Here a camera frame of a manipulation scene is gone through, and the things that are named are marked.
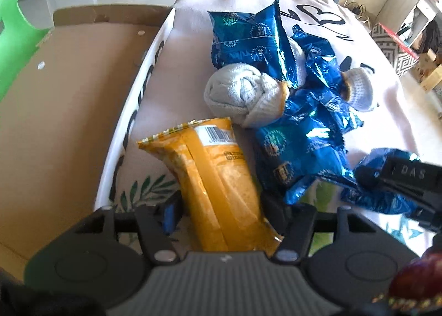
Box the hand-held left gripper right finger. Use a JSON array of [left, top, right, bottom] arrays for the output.
[[264, 193, 380, 265]]

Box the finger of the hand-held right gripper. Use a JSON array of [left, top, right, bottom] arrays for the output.
[[383, 148, 442, 196], [375, 178, 442, 233]]

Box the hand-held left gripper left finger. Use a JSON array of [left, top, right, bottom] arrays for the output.
[[74, 192, 183, 265]]

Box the yellow snack packet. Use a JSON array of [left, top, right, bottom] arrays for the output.
[[137, 118, 284, 256]]

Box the white-sided cardboard box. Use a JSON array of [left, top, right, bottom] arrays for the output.
[[0, 6, 177, 282]]

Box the printed white tablecloth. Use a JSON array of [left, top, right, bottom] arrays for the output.
[[95, 0, 432, 258]]

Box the dark red patterned garment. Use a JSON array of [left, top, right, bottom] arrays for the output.
[[373, 250, 442, 316]]

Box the small cardboard box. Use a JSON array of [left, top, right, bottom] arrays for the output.
[[419, 64, 442, 92]]

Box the grey patterned ottoman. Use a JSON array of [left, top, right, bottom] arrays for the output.
[[371, 23, 420, 77]]

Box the red box lid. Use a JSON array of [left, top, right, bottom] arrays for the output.
[[378, 23, 420, 58]]

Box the white open cabinet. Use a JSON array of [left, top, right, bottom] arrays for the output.
[[375, 0, 442, 51]]

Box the green plastic stool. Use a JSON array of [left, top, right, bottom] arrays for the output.
[[0, 0, 52, 101]]

